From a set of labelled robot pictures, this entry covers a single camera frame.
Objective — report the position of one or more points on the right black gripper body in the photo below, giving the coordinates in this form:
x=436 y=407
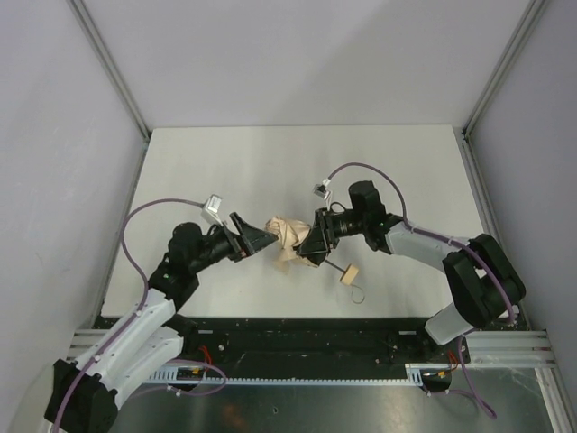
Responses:
x=324 y=233

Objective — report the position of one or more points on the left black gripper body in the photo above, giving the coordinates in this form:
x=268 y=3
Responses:
x=239 y=243

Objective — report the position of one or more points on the beige folding umbrella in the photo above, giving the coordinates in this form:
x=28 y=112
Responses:
x=291 y=233

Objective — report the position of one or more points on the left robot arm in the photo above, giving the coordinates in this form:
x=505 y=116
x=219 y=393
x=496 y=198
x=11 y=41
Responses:
x=88 y=393

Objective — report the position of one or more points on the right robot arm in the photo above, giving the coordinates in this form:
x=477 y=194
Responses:
x=482 y=281

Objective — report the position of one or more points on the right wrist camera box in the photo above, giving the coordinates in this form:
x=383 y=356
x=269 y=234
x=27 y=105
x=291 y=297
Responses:
x=322 y=191

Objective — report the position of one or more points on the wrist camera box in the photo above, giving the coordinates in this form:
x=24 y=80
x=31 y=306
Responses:
x=210 y=210
x=322 y=191

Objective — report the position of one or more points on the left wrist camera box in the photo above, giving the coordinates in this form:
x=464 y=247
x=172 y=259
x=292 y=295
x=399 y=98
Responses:
x=210 y=210

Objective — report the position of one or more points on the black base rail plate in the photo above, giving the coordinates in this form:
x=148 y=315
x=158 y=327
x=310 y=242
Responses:
x=317 y=347

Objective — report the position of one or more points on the grey slotted cable duct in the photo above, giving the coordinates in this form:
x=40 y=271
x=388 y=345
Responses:
x=188 y=375

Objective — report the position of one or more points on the left aluminium frame post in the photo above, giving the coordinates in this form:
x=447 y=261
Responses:
x=96 y=41

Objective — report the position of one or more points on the aluminium frame post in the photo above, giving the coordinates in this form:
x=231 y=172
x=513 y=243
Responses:
x=96 y=41
x=516 y=43

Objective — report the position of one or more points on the right aluminium frame post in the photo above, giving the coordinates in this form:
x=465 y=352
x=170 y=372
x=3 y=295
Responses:
x=516 y=43

